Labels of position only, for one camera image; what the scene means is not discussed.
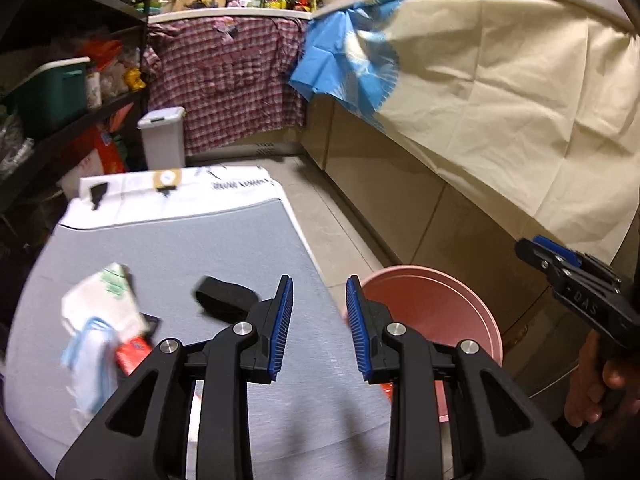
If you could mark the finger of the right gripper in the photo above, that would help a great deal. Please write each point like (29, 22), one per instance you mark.
(538, 257)
(571, 257)

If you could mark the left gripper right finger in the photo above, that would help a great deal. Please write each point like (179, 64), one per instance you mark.
(496, 431)

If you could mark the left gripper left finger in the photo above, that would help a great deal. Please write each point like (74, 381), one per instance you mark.
(141, 431)

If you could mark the light blue face mask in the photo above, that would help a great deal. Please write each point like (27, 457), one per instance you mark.
(91, 359)

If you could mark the white bag green print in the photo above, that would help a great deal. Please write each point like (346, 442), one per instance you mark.
(107, 296)

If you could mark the orange plastic bag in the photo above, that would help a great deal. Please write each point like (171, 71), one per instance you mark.
(388, 390)

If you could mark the pink plastic trash bucket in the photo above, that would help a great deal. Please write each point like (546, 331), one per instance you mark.
(397, 317)

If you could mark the person's right hand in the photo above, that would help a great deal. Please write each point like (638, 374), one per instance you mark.
(592, 381)

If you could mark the red black snack packet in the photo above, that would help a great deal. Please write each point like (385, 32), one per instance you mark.
(131, 354)

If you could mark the cream hanging cloth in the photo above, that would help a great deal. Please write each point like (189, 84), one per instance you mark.
(529, 108)

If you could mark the grey table cloth mat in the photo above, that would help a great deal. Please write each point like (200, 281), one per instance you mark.
(318, 420)

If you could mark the white printed table cover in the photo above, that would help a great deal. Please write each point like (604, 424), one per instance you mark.
(136, 197)

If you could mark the blue patterned cloth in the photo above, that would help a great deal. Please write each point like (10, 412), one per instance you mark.
(350, 65)

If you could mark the white lidded bin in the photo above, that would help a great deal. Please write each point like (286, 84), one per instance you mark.
(163, 138)

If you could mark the black metal shelf rack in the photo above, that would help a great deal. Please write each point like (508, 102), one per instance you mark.
(27, 24)

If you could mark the green storage box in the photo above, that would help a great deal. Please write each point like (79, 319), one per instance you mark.
(54, 93)

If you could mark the red plaid shirt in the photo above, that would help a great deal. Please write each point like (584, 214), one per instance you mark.
(231, 74)

